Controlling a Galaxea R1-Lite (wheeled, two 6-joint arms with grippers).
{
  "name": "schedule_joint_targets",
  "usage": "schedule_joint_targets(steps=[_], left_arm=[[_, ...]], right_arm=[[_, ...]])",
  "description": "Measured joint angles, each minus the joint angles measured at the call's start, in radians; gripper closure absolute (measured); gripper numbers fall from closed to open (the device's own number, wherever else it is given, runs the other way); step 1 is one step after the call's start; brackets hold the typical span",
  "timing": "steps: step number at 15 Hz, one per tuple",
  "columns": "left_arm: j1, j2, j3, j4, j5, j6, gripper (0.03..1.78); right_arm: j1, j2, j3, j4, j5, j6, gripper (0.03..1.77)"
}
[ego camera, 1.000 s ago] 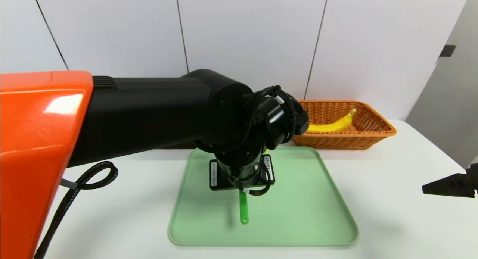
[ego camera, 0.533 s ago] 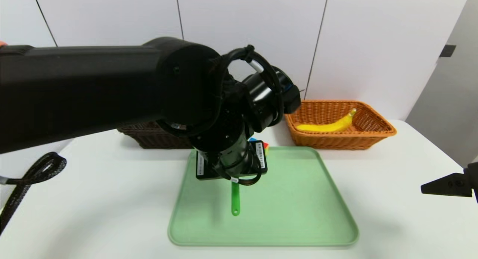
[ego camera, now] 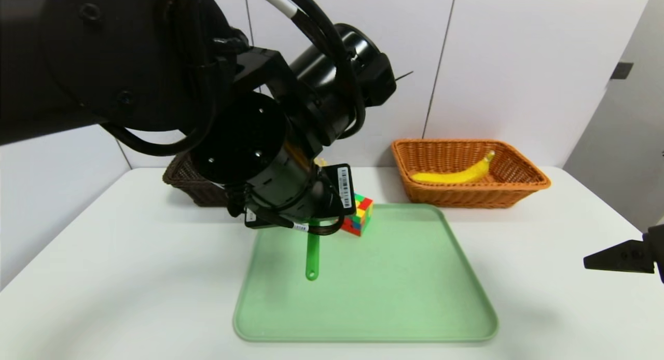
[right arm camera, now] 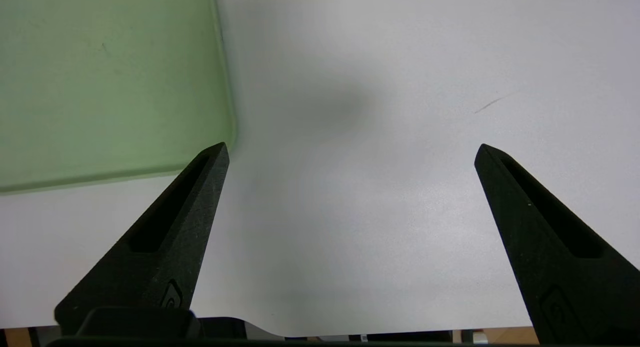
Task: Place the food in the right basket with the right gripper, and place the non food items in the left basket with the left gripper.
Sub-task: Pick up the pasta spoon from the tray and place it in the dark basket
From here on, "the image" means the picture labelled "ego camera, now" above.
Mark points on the multicoloured puzzle cube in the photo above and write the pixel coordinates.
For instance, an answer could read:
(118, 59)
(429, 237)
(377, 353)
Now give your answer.
(363, 215)

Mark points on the light green plastic tray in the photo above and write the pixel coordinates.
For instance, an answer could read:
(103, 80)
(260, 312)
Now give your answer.
(404, 287)

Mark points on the yellow banana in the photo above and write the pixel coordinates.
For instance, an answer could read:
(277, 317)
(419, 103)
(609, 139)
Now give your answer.
(451, 177)

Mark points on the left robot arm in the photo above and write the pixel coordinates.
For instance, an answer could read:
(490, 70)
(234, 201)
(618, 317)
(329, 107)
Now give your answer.
(104, 54)

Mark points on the orange wicker basket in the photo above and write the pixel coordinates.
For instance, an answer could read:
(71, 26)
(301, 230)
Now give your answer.
(467, 196)

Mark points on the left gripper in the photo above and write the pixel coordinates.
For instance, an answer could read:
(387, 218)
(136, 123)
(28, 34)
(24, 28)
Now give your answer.
(340, 190)

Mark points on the dark brown wicker basket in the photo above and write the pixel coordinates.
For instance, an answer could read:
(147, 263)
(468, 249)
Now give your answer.
(187, 186)

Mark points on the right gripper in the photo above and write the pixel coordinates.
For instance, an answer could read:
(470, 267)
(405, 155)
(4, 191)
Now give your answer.
(645, 255)

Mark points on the dark wall bracket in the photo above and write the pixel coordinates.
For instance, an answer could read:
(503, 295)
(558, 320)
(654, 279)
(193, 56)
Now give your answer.
(622, 71)

